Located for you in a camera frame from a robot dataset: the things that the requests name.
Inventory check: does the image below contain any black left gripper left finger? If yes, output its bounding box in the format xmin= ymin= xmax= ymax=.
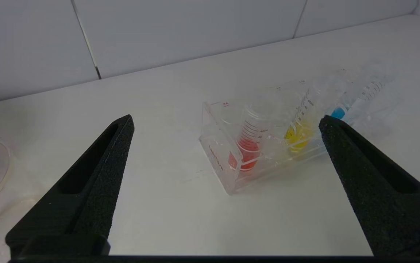
xmin=5 ymin=115 xmax=135 ymax=256

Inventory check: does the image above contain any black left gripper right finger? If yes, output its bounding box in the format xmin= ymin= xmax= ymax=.
xmin=319 ymin=115 xmax=420 ymax=256

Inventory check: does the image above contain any test tube with red pigment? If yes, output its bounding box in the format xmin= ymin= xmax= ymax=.
xmin=228 ymin=103 xmax=280 ymax=172

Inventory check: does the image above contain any test tube with blue pigment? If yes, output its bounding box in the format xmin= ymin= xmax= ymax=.
xmin=328 ymin=72 xmax=393 ymax=123

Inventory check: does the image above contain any test tube with yellow pigment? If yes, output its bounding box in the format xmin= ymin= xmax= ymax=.
xmin=284 ymin=82 xmax=328 ymax=154

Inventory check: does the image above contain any clear acrylic test tube rack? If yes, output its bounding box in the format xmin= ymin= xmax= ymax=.
xmin=199 ymin=66 xmax=401 ymax=196

